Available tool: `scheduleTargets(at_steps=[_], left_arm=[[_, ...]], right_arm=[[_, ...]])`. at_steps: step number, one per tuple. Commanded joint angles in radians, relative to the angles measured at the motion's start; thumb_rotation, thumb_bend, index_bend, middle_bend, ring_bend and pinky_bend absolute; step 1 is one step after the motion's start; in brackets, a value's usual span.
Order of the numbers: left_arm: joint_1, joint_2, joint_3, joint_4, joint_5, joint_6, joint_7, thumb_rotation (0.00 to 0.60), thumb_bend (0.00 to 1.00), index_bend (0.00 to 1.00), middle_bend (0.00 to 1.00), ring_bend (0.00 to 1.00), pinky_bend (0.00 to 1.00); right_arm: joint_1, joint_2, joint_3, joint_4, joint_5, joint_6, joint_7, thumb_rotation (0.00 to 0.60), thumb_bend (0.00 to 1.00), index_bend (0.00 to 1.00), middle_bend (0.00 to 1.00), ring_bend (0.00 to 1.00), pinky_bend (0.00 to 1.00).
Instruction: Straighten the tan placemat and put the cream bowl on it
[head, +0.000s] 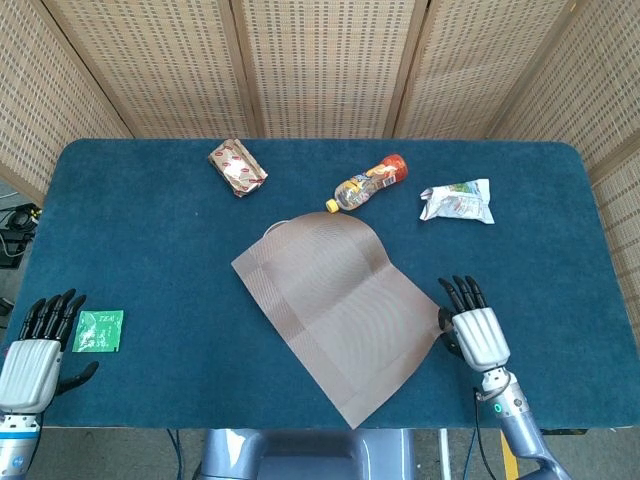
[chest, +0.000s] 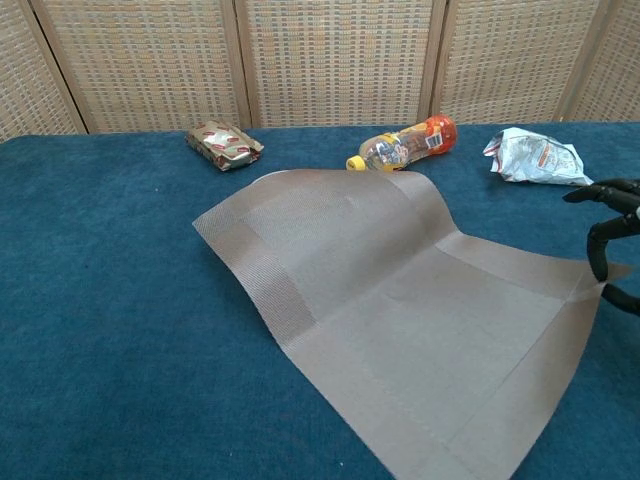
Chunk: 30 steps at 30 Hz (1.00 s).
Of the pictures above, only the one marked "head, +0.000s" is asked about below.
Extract white table leg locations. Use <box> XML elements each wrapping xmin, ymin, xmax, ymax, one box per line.
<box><xmin>437</xmin><ymin>428</ymin><xmax>452</xmax><ymax>480</ymax></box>

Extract green tea packet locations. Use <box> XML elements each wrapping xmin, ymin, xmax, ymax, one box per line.
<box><xmin>71</xmin><ymin>309</ymin><xmax>125</xmax><ymax>354</ymax></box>

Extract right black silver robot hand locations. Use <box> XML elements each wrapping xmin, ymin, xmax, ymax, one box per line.
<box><xmin>437</xmin><ymin>274</ymin><xmax>512</xmax><ymax>374</ymax></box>

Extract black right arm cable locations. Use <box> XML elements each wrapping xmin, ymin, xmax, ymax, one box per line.
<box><xmin>472</xmin><ymin>394</ymin><xmax>494</xmax><ymax>480</ymax></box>

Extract blue cable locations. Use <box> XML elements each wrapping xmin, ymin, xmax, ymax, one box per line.
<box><xmin>167</xmin><ymin>428</ymin><xmax>185</xmax><ymax>480</ymax></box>
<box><xmin>462</xmin><ymin>429</ymin><xmax>479</xmax><ymax>480</ymax></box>

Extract blue felt table cover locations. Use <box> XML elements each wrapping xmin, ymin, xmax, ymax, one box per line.
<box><xmin>0</xmin><ymin>138</ymin><xmax>634</xmax><ymax>432</ymax></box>

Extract brown woven placemat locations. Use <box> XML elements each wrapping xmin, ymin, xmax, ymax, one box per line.
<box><xmin>230</xmin><ymin>210</ymin><xmax>444</xmax><ymax>430</ymax></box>

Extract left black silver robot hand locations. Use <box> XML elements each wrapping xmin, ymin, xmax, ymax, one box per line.
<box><xmin>0</xmin><ymin>288</ymin><xmax>100</xmax><ymax>415</ymax></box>

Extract black cables on floor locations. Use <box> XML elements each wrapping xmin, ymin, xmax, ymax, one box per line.
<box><xmin>0</xmin><ymin>203</ymin><xmax>42</xmax><ymax>269</ymax></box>

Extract gold crumpled snack wrapper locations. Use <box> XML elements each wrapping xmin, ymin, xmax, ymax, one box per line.
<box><xmin>207</xmin><ymin>138</ymin><xmax>269</xmax><ymax>199</ymax></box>

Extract plastic bottle orange label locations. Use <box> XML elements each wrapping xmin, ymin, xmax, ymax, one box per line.
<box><xmin>325</xmin><ymin>153</ymin><xmax>408</xmax><ymax>215</ymax></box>

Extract bamboo screen panel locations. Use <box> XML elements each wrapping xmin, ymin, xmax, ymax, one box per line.
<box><xmin>589</xmin><ymin>149</ymin><xmax>640</xmax><ymax>321</ymax></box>
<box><xmin>42</xmin><ymin>0</ymin><xmax>261</xmax><ymax>140</ymax></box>
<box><xmin>384</xmin><ymin>0</ymin><xmax>576</xmax><ymax>140</ymax></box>
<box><xmin>487</xmin><ymin>0</ymin><xmax>640</xmax><ymax>181</ymax></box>
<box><xmin>229</xmin><ymin>0</ymin><xmax>431</xmax><ymax>140</ymax></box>
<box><xmin>0</xmin><ymin>0</ymin><xmax>134</xmax><ymax>206</ymax></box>

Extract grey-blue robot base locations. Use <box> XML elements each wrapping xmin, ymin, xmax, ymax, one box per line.
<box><xmin>193</xmin><ymin>428</ymin><xmax>417</xmax><ymax>480</ymax></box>

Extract white crumpled snack bag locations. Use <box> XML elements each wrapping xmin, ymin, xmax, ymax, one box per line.
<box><xmin>418</xmin><ymin>178</ymin><xmax>496</xmax><ymax>225</ymax></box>

